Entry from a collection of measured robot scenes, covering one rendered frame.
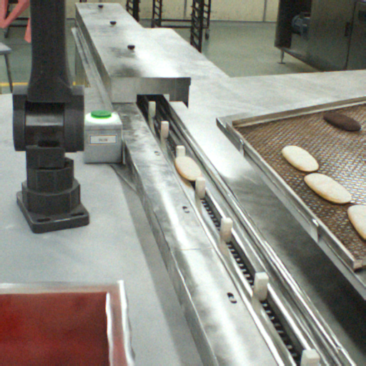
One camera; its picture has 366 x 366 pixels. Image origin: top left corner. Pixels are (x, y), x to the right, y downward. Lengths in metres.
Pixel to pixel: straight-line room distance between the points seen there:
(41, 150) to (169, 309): 0.30
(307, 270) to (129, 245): 0.24
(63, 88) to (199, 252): 0.30
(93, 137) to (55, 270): 0.37
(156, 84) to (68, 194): 0.52
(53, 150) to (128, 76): 0.50
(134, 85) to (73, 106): 0.47
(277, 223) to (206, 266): 0.24
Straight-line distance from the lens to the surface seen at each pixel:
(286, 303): 0.70
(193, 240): 0.78
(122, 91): 1.34
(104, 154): 1.11
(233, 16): 8.31
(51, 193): 0.89
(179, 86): 1.36
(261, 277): 0.70
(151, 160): 1.02
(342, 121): 1.10
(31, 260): 0.82
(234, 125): 1.13
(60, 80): 0.85
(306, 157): 0.96
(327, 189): 0.86
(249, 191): 1.03
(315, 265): 0.84
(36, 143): 0.88
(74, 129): 0.87
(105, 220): 0.91
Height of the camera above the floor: 1.24
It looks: 23 degrees down
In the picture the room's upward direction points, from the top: 3 degrees clockwise
